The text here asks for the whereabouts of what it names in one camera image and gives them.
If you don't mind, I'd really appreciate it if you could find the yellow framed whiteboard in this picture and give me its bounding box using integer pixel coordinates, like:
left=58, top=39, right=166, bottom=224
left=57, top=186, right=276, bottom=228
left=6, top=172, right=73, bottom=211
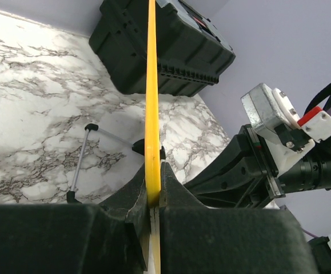
left=145, top=1, right=161, bottom=273

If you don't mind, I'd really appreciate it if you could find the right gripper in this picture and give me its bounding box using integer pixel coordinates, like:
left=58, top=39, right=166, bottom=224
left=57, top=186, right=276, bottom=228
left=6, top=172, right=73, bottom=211
left=185, top=124, right=285, bottom=208

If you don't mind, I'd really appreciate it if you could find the metal wire whiteboard stand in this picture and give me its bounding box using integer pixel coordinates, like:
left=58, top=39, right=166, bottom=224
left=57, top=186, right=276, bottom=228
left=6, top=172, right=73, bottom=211
left=66, top=124, right=146, bottom=204

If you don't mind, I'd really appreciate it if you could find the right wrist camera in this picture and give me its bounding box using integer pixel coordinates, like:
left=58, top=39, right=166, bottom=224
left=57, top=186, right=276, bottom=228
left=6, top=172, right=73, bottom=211
left=241, top=83, right=331, bottom=176

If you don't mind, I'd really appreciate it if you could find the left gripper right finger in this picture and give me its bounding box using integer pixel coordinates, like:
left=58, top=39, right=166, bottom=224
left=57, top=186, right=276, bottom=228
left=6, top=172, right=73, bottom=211
left=159, top=162, right=318, bottom=273

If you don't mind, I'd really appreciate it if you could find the black plastic toolbox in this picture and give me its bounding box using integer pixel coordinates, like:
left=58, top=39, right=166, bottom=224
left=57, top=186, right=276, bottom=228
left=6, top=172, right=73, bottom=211
left=89, top=0, right=236, bottom=97

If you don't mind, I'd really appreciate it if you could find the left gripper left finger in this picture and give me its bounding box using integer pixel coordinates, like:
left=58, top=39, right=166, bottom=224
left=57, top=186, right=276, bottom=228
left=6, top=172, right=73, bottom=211
left=0, top=168, right=150, bottom=273

